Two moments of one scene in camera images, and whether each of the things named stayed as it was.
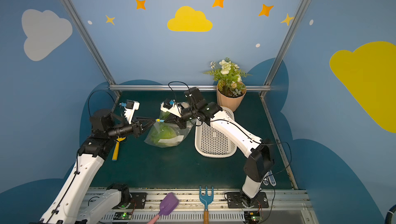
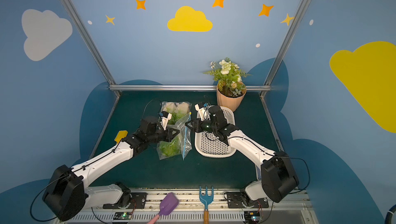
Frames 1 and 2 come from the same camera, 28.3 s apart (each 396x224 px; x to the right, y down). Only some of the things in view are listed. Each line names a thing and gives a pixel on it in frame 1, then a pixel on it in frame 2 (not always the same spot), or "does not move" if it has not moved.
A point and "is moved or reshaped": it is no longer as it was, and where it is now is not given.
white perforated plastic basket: [210, 142] does not move
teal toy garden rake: [206, 200] does not move
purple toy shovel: [168, 204] does not move
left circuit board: [125, 216] does not move
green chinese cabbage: [163, 131] is moved or reshaped
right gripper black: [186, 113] -> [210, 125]
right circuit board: [252, 217] does not move
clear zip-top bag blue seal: [165, 134] is moved or reshaped
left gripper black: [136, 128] -> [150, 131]
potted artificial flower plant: [230, 89] does not move
